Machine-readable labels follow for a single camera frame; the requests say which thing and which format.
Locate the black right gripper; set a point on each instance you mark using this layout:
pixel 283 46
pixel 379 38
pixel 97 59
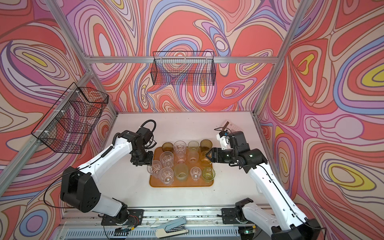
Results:
pixel 216 153

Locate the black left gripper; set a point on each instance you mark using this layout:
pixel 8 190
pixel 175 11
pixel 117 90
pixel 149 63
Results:
pixel 148 161

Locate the yellow faceted glass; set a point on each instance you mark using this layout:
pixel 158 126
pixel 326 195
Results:
pixel 205 162

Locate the olive brown textured glass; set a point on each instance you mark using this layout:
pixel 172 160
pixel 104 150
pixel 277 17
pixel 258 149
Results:
pixel 205 145

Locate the pink textured glass front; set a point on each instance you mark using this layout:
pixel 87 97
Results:
pixel 193 156

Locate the bright green faceted glass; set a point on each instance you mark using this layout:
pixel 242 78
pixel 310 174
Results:
pixel 208 174

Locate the pale green textured glass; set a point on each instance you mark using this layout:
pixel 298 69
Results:
pixel 193 146

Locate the small clear glass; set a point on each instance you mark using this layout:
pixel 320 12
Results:
pixel 195 173

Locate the olive glass front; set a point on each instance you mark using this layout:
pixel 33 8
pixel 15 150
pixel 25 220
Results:
pixel 168 147

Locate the pink ribbed glass top row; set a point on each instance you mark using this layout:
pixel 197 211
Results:
pixel 180 158

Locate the clear faceted glass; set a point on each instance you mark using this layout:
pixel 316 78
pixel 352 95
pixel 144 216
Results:
pixel 180 148

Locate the pale green glass front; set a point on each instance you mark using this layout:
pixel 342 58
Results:
pixel 181 172

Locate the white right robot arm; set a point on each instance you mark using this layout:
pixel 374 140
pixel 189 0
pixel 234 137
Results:
pixel 287 222

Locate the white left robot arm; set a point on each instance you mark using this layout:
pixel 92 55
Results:
pixel 79 185

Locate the orange brown plastic tray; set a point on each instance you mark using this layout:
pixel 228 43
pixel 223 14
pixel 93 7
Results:
pixel 188 183

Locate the pink calculator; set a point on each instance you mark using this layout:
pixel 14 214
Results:
pixel 233 127

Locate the blue grey stapler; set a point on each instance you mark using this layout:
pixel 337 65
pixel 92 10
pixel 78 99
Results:
pixel 172 228

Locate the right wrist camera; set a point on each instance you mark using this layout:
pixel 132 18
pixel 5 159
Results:
pixel 229 139

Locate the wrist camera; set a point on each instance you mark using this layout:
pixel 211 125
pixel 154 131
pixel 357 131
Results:
pixel 229 139
pixel 148 134

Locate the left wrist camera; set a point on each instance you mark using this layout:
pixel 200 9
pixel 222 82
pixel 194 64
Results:
pixel 148 134

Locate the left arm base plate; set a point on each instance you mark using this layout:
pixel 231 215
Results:
pixel 125 221

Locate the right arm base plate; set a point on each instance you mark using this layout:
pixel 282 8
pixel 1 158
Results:
pixel 231 216

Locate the black wire basket left wall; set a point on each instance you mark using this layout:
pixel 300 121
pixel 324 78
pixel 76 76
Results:
pixel 71 124

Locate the black wire basket wall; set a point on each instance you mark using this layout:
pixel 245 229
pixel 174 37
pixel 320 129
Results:
pixel 183 68
pixel 71 124

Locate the black wire basket back wall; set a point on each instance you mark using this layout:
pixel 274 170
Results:
pixel 183 68

